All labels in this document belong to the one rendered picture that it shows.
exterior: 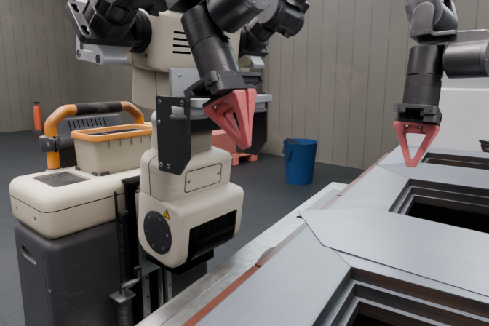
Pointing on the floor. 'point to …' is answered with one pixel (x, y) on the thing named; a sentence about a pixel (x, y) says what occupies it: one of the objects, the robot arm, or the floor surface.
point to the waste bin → (299, 160)
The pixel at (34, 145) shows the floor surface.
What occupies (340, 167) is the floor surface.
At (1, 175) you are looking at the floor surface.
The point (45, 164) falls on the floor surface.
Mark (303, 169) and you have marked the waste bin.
